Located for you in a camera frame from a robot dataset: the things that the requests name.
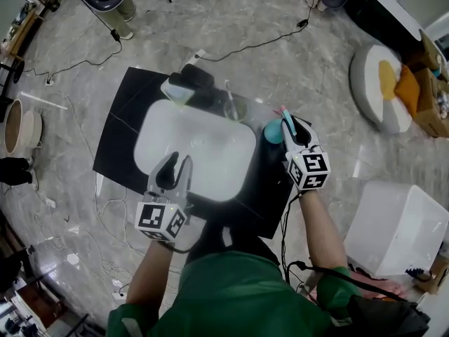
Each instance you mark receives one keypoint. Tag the white sink basin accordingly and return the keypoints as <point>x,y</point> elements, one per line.
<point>210,146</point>

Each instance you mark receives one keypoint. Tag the white rod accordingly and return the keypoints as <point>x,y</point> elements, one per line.
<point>43,100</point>

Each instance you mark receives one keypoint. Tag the white storage box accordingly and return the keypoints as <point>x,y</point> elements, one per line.
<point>393,223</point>

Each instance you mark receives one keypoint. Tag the clear soap dish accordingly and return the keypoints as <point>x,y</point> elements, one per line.
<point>177,91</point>

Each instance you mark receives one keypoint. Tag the white power strip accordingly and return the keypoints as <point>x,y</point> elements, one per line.
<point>118,295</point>

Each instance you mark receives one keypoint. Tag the orange pillow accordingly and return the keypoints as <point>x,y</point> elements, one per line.
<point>407,90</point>

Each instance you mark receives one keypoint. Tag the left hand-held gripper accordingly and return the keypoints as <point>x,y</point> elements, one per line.
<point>158,219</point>

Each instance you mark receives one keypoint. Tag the beige round tub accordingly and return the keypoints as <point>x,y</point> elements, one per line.
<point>21,128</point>

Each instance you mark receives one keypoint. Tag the black countertop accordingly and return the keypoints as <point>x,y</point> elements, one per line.
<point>119,135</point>

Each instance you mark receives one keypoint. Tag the black case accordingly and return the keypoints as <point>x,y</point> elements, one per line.
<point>198,76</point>

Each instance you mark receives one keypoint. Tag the round white yellow floor cushion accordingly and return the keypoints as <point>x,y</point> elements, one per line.
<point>368,79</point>

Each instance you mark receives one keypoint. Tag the person's right forearm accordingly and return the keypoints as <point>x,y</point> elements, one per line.
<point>322,230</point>

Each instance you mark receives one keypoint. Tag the black bag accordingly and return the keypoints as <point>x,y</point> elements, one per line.
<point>386,318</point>

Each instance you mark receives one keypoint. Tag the pink cloth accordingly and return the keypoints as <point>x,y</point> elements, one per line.
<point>372,283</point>

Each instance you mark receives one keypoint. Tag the person's green shirt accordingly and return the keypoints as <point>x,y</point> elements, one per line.
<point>228,293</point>

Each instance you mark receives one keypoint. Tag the person's black trousers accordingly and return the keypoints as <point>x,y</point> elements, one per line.
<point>245,246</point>

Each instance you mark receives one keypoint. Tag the wooden table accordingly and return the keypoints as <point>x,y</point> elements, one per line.
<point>21,26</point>

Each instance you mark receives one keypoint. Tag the clear glass cup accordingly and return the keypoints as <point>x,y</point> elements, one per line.
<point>242,111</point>

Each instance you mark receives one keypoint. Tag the large cardboard box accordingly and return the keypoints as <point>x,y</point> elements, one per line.
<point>431,116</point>

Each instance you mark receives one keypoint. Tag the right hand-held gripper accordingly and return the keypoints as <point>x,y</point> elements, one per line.
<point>312,170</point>

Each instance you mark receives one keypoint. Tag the person's left forearm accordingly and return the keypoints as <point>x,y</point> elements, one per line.
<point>147,276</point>

